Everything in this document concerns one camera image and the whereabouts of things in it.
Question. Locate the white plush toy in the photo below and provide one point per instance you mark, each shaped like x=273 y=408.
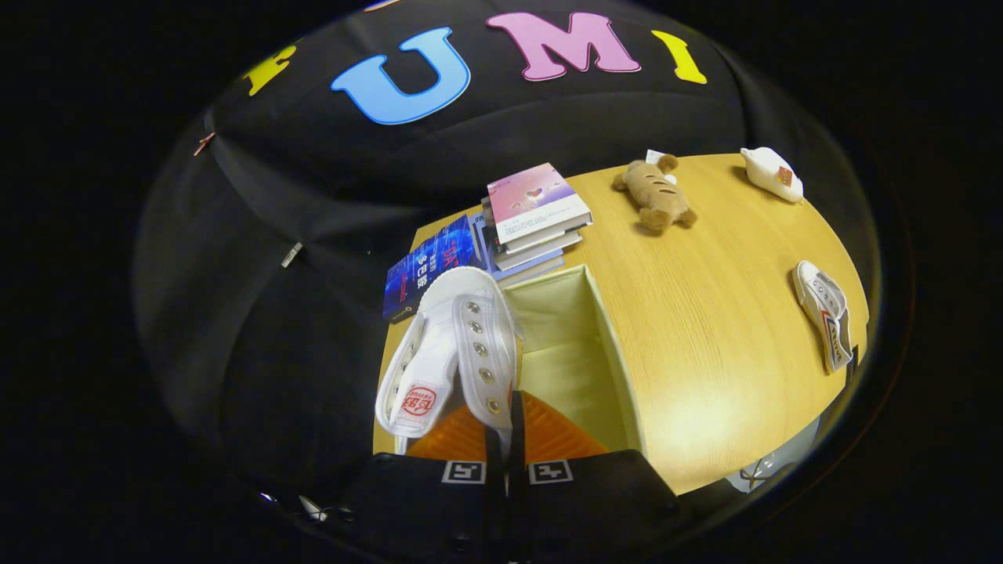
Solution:
x=772 y=174

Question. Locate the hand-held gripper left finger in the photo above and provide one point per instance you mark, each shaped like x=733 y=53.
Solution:
x=423 y=501

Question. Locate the pale blue book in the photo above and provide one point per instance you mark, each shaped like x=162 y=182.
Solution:
x=537 y=269

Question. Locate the white canvas shoe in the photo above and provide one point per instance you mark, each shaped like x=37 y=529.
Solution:
x=827 y=313
x=454 y=337

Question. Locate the white-edged book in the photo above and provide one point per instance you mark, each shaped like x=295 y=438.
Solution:
x=548 y=247

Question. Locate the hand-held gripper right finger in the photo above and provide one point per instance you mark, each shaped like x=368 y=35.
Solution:
x=588 y=493

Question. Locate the black backdrop cloth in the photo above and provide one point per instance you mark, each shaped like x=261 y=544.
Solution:
x=274 y=352

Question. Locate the blue cover book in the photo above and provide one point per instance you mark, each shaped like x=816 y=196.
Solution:
x=423 y=270

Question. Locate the green fabric storage box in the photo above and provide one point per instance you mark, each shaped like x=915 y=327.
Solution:
x=568 y=352

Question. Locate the brown plush toy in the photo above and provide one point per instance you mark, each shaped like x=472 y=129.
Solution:
x=654 y=194

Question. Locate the pink cover book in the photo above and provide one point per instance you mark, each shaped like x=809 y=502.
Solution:
x=533 y=200

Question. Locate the silver clip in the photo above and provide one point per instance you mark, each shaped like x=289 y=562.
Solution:
x=291 y=254

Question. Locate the pink clip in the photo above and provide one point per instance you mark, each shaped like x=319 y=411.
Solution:
x=204 y=144

